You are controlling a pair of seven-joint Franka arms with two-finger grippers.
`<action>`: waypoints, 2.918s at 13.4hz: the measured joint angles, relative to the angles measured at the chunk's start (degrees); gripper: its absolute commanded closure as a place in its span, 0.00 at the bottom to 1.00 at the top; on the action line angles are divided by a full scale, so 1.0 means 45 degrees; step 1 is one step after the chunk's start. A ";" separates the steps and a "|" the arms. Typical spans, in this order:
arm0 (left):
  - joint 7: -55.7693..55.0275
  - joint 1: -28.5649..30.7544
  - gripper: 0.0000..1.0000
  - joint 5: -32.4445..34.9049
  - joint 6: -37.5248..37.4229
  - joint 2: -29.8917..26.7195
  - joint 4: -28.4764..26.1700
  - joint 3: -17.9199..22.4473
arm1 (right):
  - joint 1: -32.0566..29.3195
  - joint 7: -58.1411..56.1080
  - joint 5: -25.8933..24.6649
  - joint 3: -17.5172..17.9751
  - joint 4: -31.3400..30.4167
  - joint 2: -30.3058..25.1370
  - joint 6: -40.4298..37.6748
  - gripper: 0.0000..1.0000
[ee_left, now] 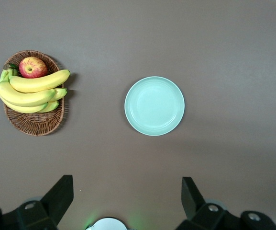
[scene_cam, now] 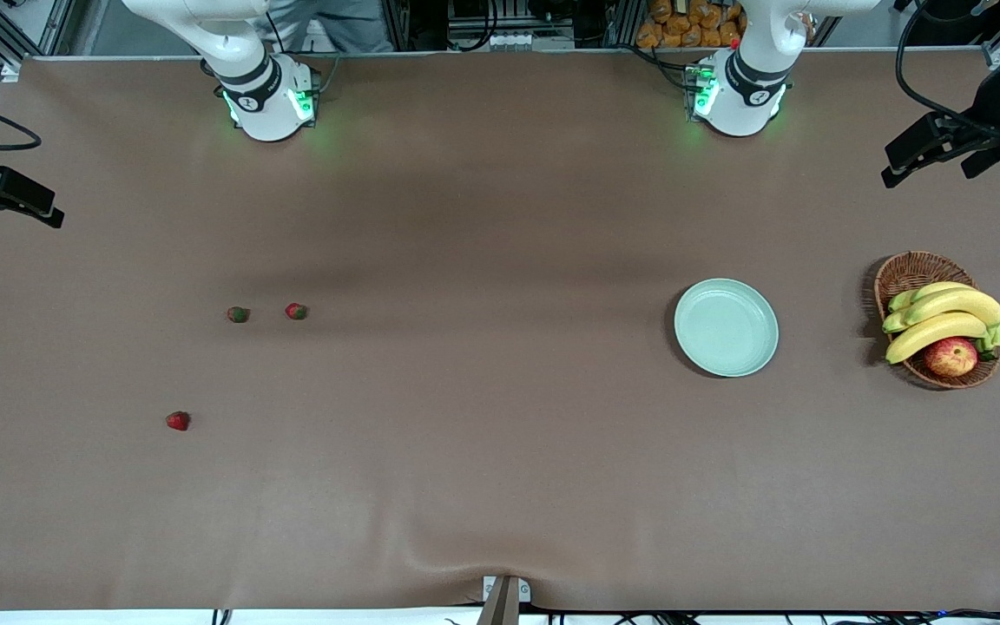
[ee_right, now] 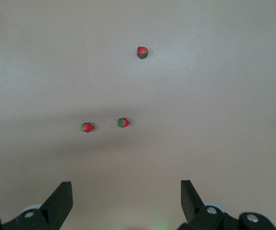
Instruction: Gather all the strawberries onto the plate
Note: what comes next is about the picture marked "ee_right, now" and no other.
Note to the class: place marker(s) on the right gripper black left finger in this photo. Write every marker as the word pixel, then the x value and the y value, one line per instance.
pixel 54 208

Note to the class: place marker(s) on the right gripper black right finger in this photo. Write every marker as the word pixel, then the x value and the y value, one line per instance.
pixel 192 206

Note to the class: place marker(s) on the red strawberry with green cap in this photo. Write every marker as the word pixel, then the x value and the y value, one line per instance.
pixel 88 127
pixel 124 122
pixel 142 52

